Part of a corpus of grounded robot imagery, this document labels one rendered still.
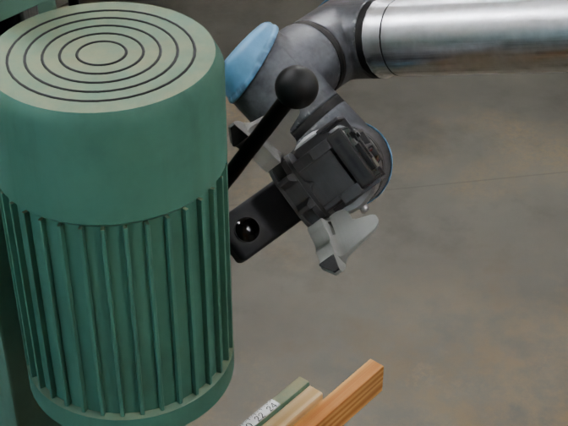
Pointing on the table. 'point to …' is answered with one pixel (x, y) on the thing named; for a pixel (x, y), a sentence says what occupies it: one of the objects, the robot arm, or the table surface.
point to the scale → (261, 413)
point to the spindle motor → (117, 212)
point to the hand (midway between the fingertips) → (276, 204)
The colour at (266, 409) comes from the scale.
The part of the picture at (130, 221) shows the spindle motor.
